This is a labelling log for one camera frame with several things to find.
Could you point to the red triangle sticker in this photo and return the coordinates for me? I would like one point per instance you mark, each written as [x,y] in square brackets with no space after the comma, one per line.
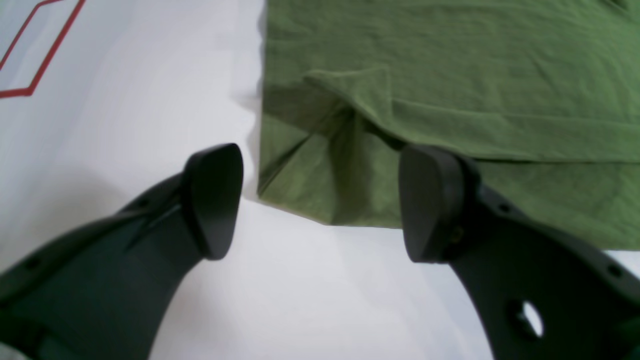
[31,32]

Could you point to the olive green T-shirt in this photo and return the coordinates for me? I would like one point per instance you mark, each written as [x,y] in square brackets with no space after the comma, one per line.
[543,94]

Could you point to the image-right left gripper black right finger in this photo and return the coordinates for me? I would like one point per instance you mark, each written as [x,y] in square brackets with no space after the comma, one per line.
[540,293]

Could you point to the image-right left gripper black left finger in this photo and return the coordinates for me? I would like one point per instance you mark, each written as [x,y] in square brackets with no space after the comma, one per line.
[101,291]

